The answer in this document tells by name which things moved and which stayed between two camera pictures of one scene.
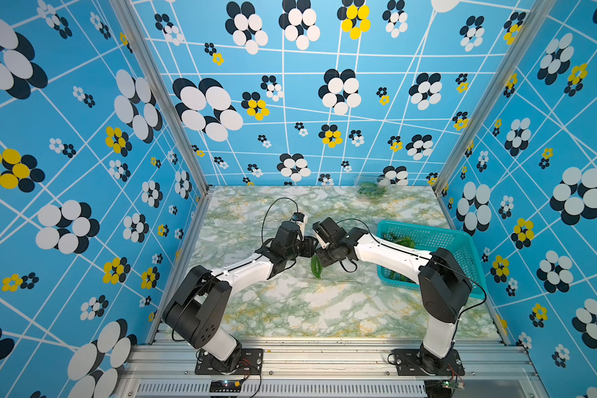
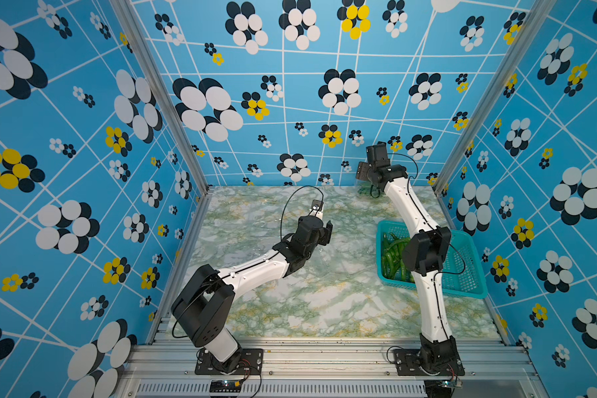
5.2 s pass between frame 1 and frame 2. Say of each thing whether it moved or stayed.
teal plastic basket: stayed
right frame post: stayed
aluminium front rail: stayed
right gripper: moved
